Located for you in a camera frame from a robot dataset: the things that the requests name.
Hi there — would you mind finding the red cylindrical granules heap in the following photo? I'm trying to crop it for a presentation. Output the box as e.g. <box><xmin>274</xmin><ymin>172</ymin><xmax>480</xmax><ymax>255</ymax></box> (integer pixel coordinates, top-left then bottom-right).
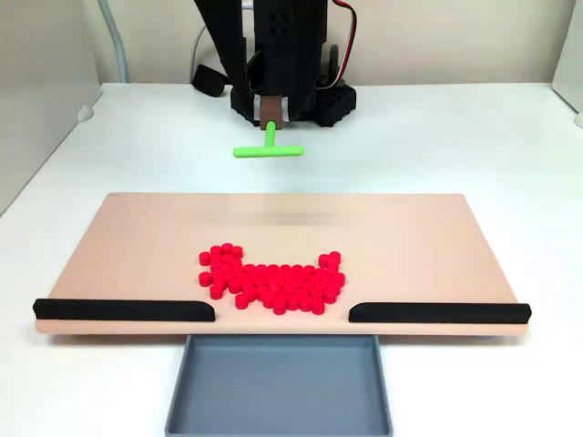
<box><xmin>198</xmin><ymin>243</ymin><xmax>347</xmax><ymax>316</ymax></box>

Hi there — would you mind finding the grey flexible hose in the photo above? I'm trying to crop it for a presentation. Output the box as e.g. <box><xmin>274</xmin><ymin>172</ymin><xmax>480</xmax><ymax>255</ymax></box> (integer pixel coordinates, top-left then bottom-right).
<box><xmin>97</xmin><ymin>0</ymin><xmax>130</xmax><ymax>85</ymax></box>

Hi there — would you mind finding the white side panel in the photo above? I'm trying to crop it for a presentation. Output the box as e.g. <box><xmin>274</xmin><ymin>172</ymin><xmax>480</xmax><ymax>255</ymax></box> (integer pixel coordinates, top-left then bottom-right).
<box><xmin>552</xmin><ymin>0</ymin><xmax>583</xmax><ymax>115</ymax></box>
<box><xmin>0</xmin><ymin>0</ymin><xmax>102</xmax><ymax>216</ymax></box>

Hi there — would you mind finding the thin white cable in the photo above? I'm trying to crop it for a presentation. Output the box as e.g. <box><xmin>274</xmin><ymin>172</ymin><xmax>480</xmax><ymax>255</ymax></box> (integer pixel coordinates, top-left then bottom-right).
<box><xmin>189</xmin><ymin>25</ymin><xmax>209</xmax><ymax>86</ymax></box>

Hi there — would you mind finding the red white black servo cable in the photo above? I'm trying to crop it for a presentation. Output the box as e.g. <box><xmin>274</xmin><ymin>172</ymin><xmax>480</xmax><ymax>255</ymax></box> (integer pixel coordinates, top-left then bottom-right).
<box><xmin>318</xmin><ymin>0</ymin><xmax>359</xmax><ymax>90</ymax></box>

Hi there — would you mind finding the black foam edge rail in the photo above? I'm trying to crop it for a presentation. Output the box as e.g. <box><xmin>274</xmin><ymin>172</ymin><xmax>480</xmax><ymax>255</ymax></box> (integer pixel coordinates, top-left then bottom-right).
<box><xmin>348</xmin><ymin>301</ymin><xmax>533</xmax><ymax>326</ymax></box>
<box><xmin>32</xmin><ymin>298</ymin><xmax>216</xmax><ymax>324</ymax></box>

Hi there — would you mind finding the peach flat board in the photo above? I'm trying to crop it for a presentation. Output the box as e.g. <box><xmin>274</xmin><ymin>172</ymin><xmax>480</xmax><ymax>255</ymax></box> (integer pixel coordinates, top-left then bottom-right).
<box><xmin>35</xmin><ymin>191</ymin><xmax>532</xmax><ymax>340</ymax></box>

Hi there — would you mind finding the grey shallow tray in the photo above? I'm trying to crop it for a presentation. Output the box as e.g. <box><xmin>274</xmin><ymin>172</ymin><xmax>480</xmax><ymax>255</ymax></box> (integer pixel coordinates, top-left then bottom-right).
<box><xmin>164</xmin><ymin>334</ymin><xmax>394</xmax><ymax>437</ymax></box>

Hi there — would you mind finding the black clamp pad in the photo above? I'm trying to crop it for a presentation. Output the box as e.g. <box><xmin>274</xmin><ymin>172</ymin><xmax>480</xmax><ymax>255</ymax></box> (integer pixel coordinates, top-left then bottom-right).
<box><xmin>190</xmin><ymin>65</ymin><xmax>230</xmax><ymax>97</ymax></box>

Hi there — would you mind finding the green T pusher brown block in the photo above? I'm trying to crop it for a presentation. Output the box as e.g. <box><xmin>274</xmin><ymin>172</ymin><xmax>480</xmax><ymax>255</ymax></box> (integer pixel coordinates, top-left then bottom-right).
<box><xmin>231</xmin><ymin>96</ymin><xmax>305</xmax><ymax>160</ymax></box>

